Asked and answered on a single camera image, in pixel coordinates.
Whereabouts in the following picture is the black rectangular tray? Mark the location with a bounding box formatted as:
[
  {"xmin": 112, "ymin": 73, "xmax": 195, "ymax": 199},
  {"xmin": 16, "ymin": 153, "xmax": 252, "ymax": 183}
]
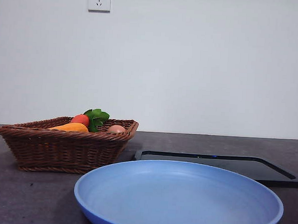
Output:
[{"xmin": 133, "ymin": 149, "xmax": 298, "ymax": 188}]

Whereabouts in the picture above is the brown wicker basket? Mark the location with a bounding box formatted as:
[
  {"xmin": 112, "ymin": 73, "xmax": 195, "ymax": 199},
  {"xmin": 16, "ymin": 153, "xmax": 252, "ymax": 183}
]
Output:
[{"xmin": 0, "ymin": 112, "xmax": 140, "ymax": 177}]

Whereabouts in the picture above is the brown egg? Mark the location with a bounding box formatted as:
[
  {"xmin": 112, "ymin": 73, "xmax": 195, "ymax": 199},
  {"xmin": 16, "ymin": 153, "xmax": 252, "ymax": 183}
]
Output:
[{"xmin": 106, "ymin": 124, "xmax": 127, "ymax": 134}]

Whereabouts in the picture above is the blue round plate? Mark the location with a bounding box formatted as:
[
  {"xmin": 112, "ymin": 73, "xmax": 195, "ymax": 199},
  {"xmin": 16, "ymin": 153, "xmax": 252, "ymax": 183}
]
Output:
[{"xmin": 72, "ymin": 155, "xmax": 286, "ymax": 224}]

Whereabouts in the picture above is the orange carrot with green leaves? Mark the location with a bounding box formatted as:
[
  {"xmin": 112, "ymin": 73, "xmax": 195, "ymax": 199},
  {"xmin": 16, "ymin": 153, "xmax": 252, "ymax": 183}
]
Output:
[{"xmin": 69, "ymin": 107, "xmax": 111, "ymax": 133}]

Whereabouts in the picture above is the white wall socket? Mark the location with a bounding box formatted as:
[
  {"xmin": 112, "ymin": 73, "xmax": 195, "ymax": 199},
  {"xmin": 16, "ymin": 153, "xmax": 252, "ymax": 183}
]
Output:
[{"xmin": 88, "ymin": 0, "xmax": 111, "ymax": 14}]

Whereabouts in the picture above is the yellow corn cob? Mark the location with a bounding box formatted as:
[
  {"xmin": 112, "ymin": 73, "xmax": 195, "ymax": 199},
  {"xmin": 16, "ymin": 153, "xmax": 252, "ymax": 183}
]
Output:
[{"xmin": 47, "ymin": 121, "xmax": 89, "ymax": 133}]

